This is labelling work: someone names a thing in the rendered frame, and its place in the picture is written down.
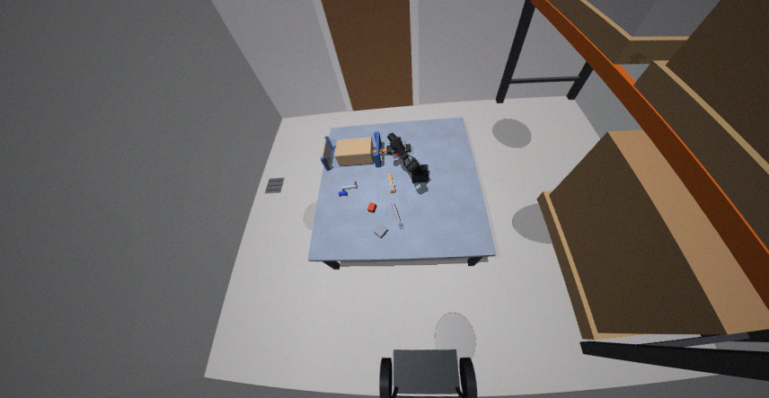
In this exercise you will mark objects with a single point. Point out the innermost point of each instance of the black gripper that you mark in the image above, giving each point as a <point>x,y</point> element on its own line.
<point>389,149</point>

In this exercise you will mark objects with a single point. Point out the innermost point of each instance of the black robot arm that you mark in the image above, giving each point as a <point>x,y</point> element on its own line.
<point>413,166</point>

